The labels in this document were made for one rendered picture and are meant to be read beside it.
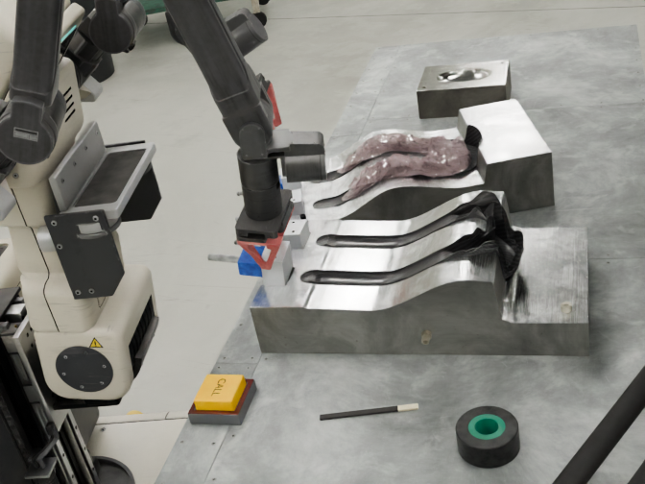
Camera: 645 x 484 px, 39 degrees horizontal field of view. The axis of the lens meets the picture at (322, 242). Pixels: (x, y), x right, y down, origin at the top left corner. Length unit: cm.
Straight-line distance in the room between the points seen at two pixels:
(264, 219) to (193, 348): 161
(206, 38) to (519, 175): 70
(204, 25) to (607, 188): 88
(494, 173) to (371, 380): 50
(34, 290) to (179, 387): 123
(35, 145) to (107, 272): 32
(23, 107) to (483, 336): 71
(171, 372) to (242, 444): 156
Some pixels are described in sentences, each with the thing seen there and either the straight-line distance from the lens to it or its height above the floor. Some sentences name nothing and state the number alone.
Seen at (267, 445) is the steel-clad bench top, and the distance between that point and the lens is 130.
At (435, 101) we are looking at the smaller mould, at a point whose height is 84.
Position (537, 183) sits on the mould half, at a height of 85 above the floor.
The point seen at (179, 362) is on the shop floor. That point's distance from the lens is 289.
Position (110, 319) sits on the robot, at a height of 80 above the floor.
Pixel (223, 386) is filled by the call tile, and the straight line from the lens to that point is 136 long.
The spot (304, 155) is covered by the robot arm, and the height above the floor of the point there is 112.
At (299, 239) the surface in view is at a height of 91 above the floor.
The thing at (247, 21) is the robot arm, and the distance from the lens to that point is 164.
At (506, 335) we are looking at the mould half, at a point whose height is 84.
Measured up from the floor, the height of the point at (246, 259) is 94.
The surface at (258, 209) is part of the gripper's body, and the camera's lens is 135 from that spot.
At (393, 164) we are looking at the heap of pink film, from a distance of 168.
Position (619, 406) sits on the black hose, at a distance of 118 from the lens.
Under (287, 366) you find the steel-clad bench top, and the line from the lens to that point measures 143.
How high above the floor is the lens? 166
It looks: 30 degrees down
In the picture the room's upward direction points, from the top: 12 degrees counter-clockwise
